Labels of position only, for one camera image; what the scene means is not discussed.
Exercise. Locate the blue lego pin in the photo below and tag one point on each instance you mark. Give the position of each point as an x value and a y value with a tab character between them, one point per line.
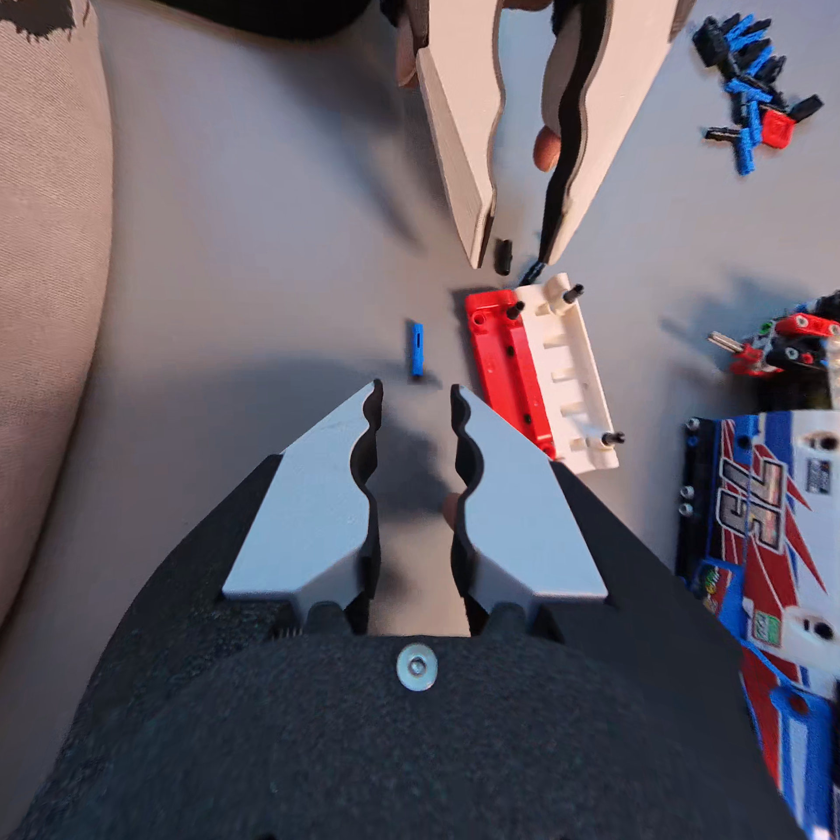
417	348

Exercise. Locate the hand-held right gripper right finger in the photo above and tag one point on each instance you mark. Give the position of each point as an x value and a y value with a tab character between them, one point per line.
525	525

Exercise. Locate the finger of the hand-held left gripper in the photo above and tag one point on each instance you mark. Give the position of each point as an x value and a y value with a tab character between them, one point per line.
630	79
459	98

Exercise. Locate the red and white lego panel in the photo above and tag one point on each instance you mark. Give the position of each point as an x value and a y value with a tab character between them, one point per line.
505	367

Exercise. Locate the lego race car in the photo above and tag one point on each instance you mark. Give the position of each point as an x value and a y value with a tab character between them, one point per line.
774	512

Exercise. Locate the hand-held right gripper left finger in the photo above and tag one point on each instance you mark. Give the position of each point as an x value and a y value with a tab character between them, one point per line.
308	512

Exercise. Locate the pile of small lego pieces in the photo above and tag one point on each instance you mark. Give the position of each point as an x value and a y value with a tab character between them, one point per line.
748	85

